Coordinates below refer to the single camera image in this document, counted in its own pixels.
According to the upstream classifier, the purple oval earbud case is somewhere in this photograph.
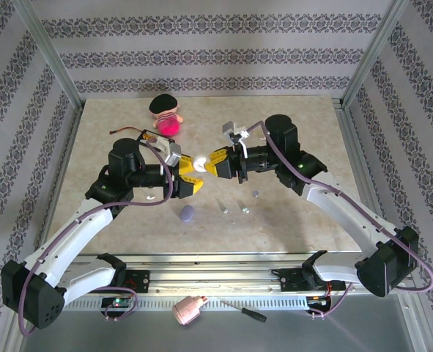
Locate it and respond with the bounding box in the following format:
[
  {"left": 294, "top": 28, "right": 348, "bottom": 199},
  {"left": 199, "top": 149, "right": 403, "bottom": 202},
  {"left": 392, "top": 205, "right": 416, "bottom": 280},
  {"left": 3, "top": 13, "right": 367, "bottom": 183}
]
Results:
[{"left": 178, "top": 205, "right": 196, "bottom": 224}]

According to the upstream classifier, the plush doll pink dress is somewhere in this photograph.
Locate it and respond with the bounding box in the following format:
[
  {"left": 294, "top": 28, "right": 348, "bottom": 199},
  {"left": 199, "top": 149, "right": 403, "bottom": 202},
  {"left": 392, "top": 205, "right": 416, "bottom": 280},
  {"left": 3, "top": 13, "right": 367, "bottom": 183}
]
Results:
[{"left": 149, "top": 93, "right": 185, "bottom": 137}]

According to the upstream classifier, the pink plastic bottle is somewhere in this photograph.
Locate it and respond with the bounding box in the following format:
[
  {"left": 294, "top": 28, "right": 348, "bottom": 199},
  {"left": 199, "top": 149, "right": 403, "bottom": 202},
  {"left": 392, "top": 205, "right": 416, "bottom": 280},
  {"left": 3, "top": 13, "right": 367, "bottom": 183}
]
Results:
[{"left": 171, "top": 294, "right": 209, "bottom": 326}]

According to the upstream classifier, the small controller circuit board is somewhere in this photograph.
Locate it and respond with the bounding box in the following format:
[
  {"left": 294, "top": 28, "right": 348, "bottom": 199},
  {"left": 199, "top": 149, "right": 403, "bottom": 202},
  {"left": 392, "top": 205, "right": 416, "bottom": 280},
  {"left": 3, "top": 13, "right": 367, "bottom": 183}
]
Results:
[
  {"left": 306, "top": 295, "right": 333, "bottom": 307},
  {"left": 101, "top": 296, "right": 133, "bottom": 309}
]

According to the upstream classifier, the black battery pack red wire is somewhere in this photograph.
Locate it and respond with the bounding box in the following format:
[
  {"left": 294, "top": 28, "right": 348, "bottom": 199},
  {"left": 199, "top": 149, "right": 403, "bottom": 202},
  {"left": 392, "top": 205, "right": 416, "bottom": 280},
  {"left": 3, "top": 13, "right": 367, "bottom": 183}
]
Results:
[{"left": 108, "top": 125, "right": 177, "bottom": 148}]

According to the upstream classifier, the aluminium side rail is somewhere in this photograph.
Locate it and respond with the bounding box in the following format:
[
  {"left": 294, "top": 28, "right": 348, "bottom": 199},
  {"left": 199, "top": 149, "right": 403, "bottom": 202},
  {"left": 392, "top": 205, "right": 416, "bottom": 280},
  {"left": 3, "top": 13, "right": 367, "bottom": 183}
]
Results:
[
  {"left": 32, "top": 104, "right": 87, "bottom": 263},
  {"left": 333, "top": 98, "right": 413, "bottom": 294}
]

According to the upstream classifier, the aluminium mounting rail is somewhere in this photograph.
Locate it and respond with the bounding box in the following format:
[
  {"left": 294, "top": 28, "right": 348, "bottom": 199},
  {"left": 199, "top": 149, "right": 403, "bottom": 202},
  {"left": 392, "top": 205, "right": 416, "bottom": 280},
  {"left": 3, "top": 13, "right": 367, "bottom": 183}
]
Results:
[{"left": 65, "top": 252, "right": 411, "bottom": 294}]

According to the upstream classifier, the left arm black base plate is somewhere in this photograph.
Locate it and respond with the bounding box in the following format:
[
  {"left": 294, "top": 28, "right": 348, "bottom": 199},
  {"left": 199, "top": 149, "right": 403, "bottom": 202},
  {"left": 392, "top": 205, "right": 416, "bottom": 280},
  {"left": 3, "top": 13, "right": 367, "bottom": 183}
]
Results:
[{"left": 122, "top": 269, "right": 151, "bottom": 294}]

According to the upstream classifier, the slotted grey cable duct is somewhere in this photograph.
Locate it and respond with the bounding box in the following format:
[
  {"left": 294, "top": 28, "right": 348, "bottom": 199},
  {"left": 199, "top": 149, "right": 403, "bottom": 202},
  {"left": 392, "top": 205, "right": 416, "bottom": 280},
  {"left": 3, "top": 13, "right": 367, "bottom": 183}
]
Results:
[{"left": 64, "top": 296, "right": 308, "bottom": 311}]

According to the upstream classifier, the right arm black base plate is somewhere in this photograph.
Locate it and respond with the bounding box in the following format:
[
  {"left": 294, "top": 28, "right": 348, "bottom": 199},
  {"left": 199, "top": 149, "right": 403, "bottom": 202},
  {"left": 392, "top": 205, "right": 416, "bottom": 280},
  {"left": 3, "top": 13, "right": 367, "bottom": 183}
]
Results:
[{"left": 280, "top": 267, "right": 345, "bottom": 293}]

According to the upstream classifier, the black handled screwdriver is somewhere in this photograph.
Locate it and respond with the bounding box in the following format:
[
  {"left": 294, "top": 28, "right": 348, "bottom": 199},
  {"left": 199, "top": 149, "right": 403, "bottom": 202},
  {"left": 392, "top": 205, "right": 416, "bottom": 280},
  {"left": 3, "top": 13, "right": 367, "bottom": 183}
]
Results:
[{"left": 219, "top": 298, "right": 267, "bottom": 323}]

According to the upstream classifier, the aluminium frame post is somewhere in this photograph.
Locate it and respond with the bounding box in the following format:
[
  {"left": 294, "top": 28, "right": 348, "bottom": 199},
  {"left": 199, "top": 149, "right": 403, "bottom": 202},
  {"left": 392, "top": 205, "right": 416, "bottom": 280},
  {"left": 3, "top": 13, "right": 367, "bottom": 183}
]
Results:
[
  {"left": 342, "top": 0, "right": 415, "bottom": 107},
  {"left": 12, "top": 0, "right": 84, "bottom": 109}
]

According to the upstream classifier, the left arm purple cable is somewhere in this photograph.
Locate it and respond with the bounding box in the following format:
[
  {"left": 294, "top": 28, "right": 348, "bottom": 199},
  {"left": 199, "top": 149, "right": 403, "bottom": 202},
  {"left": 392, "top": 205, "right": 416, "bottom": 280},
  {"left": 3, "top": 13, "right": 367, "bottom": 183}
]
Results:
[{"left": 20, "top": 139, "right": 177, "bottom": 337}]

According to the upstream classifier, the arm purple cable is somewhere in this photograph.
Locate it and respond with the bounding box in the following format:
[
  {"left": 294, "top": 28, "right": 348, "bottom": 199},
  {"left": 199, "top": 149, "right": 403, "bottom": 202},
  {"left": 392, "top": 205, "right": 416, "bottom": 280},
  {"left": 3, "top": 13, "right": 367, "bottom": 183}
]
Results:
[
  {"left": 245, "top": 122, "right": 433, "bottom": 320},
  {"left": 20, "top": 139, "right": 177, "bottom": 337}
]

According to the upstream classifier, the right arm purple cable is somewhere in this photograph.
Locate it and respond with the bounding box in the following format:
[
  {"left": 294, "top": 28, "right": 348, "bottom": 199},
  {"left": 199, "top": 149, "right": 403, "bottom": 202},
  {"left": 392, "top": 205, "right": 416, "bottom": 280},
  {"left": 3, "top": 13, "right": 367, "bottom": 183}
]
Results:
[{"left": 245, "top": 122, "right": 433, "bottom": 320}]

